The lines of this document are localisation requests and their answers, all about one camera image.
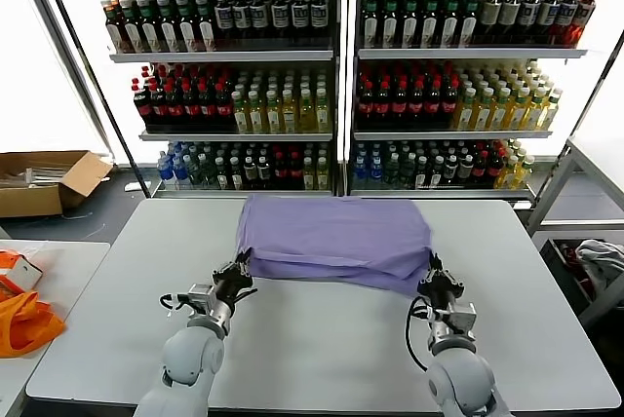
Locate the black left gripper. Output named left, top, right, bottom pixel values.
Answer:
left=212, top=252, right=258, bottom=305

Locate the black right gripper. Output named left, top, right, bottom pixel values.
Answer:
left=419, top=253, right=463, bottom=312

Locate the purple t-shirt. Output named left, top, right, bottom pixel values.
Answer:
left=236, top=194, right=435, bottom=297

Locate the small red label cola bottle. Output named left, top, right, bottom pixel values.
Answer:
left=287, top=153, right=302, bottom=191
left=472, top=152, right=488, bottom=187
left=271, top=153, right=288, bottom=191
left=487, top=151, right=504, bottom=184

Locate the black storage crate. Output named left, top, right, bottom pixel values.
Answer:
left=539, top=238, right=624, bottom=314

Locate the red garment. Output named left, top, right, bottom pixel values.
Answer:
left=560, top=241, right=599, bottom=301

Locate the side cart with cloth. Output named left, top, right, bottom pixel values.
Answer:
left=526, top=136, right=624, bottom=333

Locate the red cap cola bottle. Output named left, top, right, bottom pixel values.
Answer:
left=132, top=85, right=153, bottom=130
left=390, top=80, right=409, bottom=122
left=182, top=84, right=202, bottom=130
left=441, top=79, right=459, bottom=122
left=199, top=84, right=217, bottom=130
left=166, top=84, right=185, bottom=130
left=214, top=84, right=234, bottom=130
left=424, top=80, right=443, bottom=122
left=356, top=80, right=374, bottom=122
left=373, top=80, right=391, bottom=122
left=408, top=80, right=425, bottom=122
left=149, top=84, right=169, bottom=130

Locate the grey crumpled garment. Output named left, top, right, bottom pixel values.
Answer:
left=574, top=240, right=624, bottom=289

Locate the black diagonal pole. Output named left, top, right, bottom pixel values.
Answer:
left=528, top=29, right=624, bottom=211
left=32, top=0, right=153, bottom=200

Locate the grey metal shelving unit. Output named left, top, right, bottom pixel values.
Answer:
left=73, top=0, right=342, bottom=200
left=348, top=0, right=604, bottom=202

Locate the white and orange carton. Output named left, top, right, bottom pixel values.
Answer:
left=0, top=249, right=45, bottom=291

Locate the open cardboard box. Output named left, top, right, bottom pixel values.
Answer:
left=0, top=150, right=114, bottom=219

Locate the orange fabric bag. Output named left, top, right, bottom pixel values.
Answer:
left=0, top=289, right=67, bottom=360

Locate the white packing material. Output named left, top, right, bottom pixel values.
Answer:
left=0, top=166, right=67, bottom=192

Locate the green label tea bottle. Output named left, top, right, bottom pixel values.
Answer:
left=459, top=0, right=481, bottom=51
left=400, top=0, right=421, bottom=51
left=155, top=0, right=177, bottom=54
left=380, top=0, right=401, bottom=51
left=136, top=0, right=160, bottom=55
left=420, top=0, right=441, bottom=51
left=360, top=0, right=380, bottom=51
left=119, top=0, right=142, bottom=55
left=440, top=0, right=461, bottom=51
left=175, top=0, right=197, bottom=54
left=194, top=0, right=217, bottom=54

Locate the white label dark bottle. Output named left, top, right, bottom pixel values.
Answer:
left=214, top=0, right=234, bottom=48
left=233, top=0, right=253, bottom=48
left=250, top=0, right=270, bottom=48
left=310, top=0, right=331, bottom=48
left=291, top=0, right=311, bottom=48
left=271, top=0, right=292, bottom=48

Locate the beige label dark bottle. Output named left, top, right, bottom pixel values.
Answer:
left=477, top=0, right=502, bottom=46
left=498, top=0, right=522, bottom=46

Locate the amber drink bottle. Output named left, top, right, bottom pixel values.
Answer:
left=102, top=0, right=124, bottom=55

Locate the blue white label bottle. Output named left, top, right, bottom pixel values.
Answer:
left=537, top=0, right=561, bottom=46
left=518, top=0, right=541, bottom=46
left=555, top=0, right=579, bottom=46

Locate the grey window pillar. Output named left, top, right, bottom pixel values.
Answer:
left=12, top=0, right=118, bottom=168

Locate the red drink bottle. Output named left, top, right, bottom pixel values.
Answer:
left=569, top=0, right=597, bottom=48

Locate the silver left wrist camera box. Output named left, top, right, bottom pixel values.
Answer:
left=187, top=283, right=218, bottom=314

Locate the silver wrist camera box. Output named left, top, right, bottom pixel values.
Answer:
left=446, top=302, right=477, bottom=338
left=187, top=283, right=218, bottom=314

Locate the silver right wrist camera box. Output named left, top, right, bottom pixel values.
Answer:
left=446, top=302, right=477, bottom=338

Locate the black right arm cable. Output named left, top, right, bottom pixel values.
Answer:
left=407, top=294, right=440, bottom=374

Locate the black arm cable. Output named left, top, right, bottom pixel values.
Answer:
left=159, top=287, right=259, bottom=321
left=407, top=294, right=440, bottom=374

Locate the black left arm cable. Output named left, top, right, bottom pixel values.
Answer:
left=159, top=287, right=259, bottom=321

